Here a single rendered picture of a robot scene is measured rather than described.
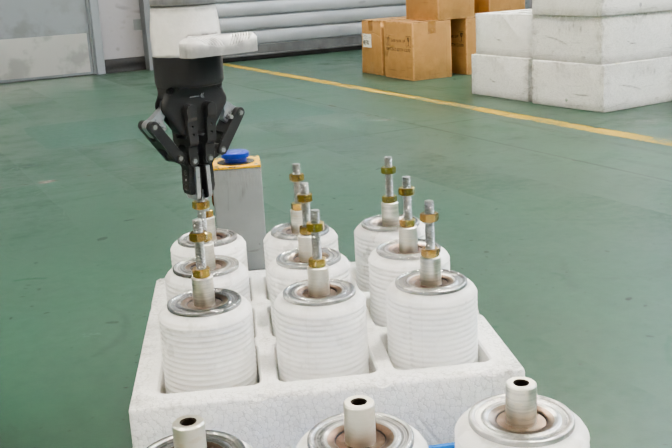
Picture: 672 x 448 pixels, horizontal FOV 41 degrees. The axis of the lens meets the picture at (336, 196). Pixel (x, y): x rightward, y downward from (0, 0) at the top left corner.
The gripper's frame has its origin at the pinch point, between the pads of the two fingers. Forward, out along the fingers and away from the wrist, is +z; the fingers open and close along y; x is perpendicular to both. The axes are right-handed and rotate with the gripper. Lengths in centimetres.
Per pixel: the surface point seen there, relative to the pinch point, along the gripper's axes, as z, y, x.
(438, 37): 15, -308, -234
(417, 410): 20.5, -5.0, 27.8
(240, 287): 12.0, -1.4, 4.5
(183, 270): 9.9, 2.8, -0.4
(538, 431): 10, 7, 50
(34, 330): 36, -4, -61
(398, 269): 11.0, -15.0, 16.1
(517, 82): 28, -261, -149
